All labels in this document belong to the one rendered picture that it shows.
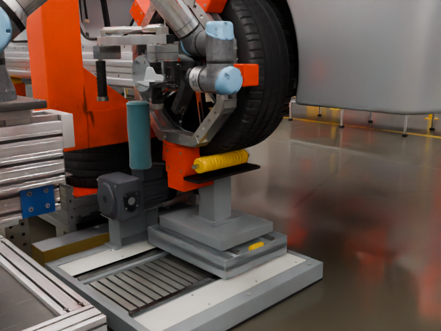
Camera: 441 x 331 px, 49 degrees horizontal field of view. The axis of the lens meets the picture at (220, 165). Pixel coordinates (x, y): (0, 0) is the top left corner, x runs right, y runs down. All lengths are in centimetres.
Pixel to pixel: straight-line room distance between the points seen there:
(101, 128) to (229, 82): 100
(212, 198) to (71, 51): 83
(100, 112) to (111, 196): 38
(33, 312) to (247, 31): 109
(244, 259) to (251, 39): 83
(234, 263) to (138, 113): 67
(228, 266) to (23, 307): 72
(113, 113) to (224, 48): 99
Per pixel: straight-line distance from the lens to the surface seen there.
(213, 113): 170
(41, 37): 208
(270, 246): 201
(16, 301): 162
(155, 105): 158
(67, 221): 232
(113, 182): 206
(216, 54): 132
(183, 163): 185
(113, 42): 182
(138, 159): 190
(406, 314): 195
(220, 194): 202
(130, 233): 233
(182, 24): 141
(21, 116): 129
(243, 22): 170
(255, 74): 162
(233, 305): 174
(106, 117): 220
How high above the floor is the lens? 94
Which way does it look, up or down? 14 degrees down
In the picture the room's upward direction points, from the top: straight up
